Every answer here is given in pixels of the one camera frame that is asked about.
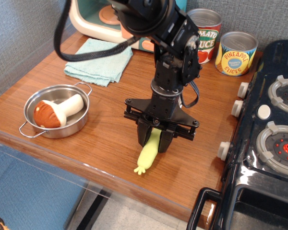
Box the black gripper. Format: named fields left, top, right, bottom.
left=124, top=95, right=199, bottom=153

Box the spoon with green handle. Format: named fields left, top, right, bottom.
left=134, top=128, right=161, bottom=175

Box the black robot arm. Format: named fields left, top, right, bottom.
left=111, top=0, right=202, bottom=153

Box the silver metal pan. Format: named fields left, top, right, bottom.
left=19, top=82, right=92, bottom=138

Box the light blue folded cloth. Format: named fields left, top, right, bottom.
left=64, top=47, right=133, bottom=87

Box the plush brown mushroom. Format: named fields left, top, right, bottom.
left=33, top=94, right=84, bottom=128

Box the pineapple slices can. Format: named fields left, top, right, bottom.
left=215, top=31, right=258, bottom=76

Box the black toy stove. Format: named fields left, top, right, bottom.
left=187, top=40, right=288, bottom=230

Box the tomato sauce can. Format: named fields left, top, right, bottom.
left=188, top=8, right=222, bottom=64

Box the toy microwave teal and cream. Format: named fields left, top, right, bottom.
left=68, top=0, right=188, bottom=53

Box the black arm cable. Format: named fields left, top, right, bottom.
left=53, top=0, right=141, bottom=62

